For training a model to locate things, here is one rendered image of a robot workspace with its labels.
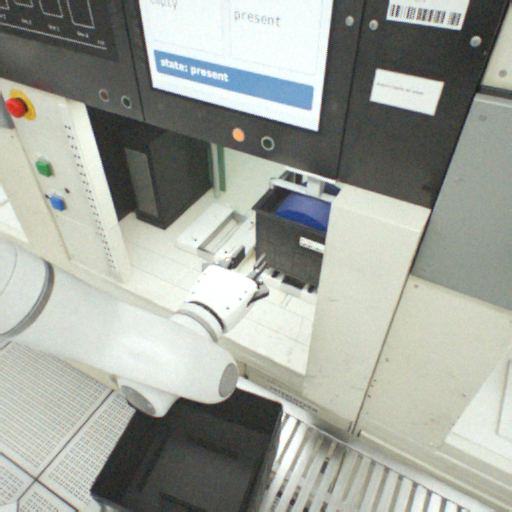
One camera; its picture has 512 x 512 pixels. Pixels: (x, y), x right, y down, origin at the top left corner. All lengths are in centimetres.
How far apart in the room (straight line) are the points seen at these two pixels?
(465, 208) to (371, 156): 13
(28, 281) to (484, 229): 52
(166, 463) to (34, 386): 125
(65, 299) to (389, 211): 41
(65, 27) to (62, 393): 163
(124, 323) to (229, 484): 58
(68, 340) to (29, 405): 168
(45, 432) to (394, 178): 179
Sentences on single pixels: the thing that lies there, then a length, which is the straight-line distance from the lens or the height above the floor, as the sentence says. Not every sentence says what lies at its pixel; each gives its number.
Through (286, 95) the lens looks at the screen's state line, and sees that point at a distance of 62.
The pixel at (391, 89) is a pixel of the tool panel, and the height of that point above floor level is 155.
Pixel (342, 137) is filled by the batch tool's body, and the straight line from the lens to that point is 62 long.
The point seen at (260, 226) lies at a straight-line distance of 107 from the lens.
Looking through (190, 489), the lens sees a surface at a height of 77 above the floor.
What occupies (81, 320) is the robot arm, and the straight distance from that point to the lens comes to 52.
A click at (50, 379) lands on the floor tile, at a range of 223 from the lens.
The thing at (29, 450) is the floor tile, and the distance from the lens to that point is 210.
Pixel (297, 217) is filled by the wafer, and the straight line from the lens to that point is 105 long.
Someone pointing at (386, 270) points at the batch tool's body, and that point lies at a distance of 65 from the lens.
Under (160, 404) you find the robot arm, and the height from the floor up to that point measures 120.
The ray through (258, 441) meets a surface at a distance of 108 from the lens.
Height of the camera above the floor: 177
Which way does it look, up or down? 44 degrees down
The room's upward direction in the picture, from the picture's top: straight up
